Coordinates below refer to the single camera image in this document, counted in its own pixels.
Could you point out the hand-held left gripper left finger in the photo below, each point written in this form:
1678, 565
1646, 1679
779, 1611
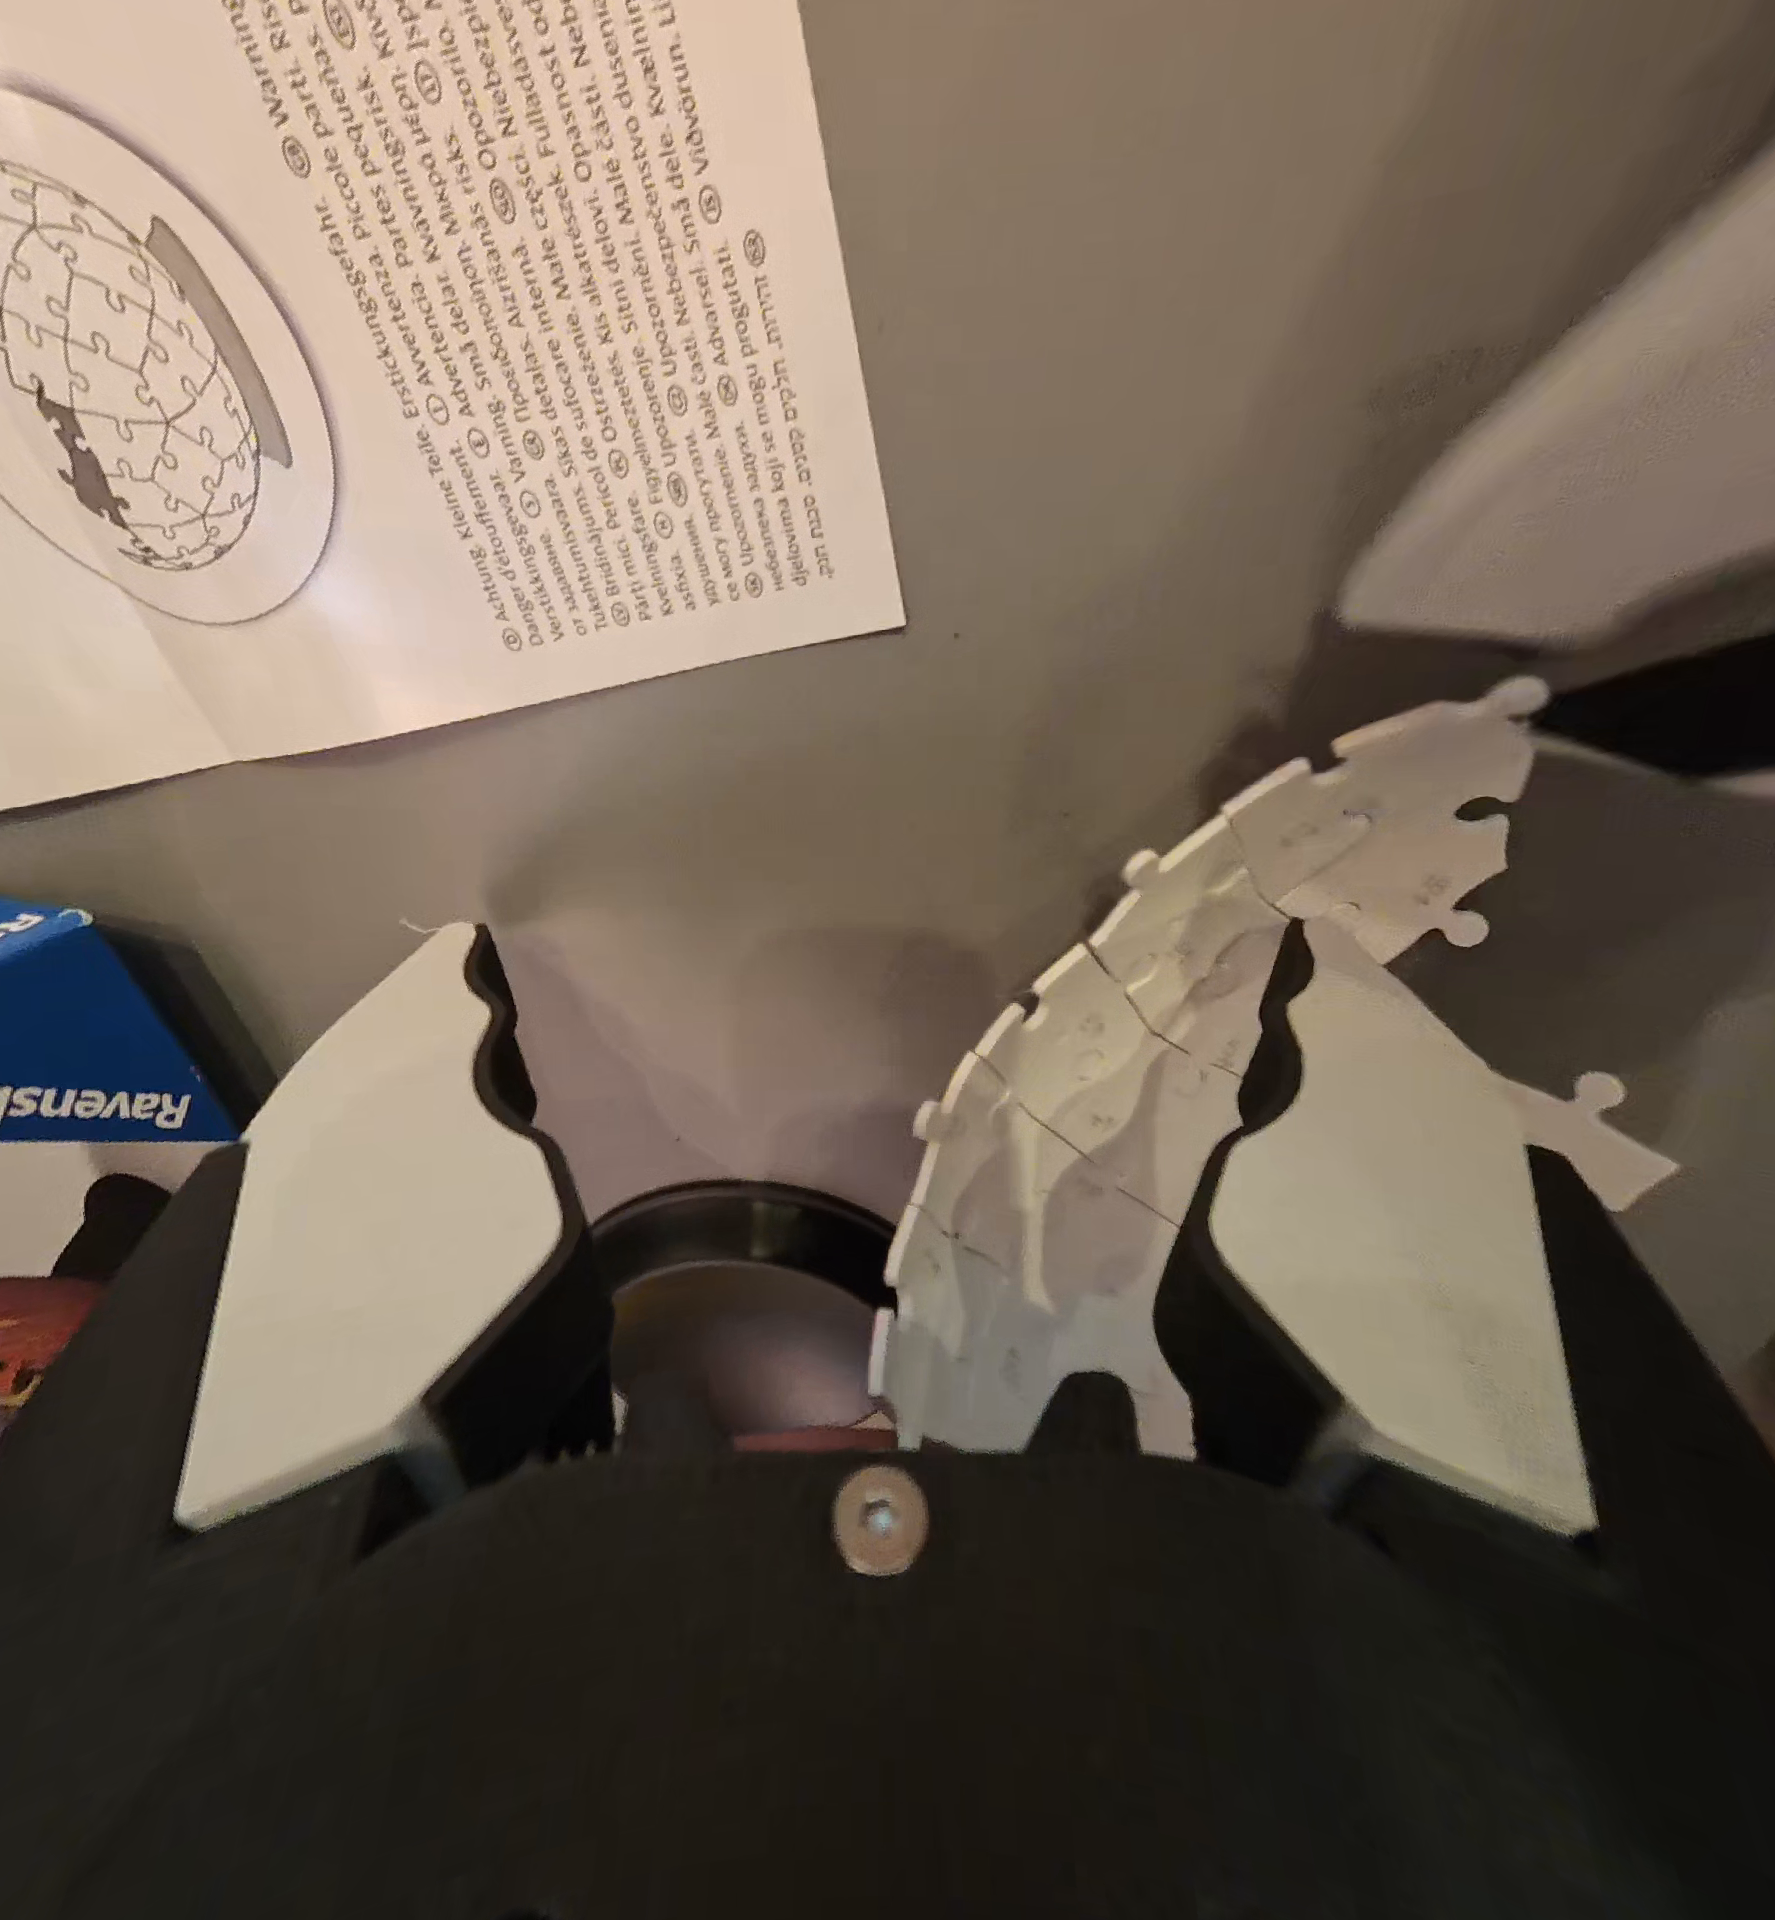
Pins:
378, 1200

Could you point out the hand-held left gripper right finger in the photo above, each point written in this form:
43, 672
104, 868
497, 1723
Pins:
1382, 1200

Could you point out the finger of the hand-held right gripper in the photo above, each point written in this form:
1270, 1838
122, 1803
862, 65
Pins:
1652, 451

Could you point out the partly built white puzzle ball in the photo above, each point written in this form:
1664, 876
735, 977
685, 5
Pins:
1067, 1141

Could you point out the black round ball stand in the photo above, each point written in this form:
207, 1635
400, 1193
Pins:
745, 1222

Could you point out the blue puzzle ball box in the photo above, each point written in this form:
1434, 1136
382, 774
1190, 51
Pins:
33, 1019

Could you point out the white paper instruction sheet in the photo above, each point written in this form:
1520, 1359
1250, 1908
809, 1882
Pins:
451, 374

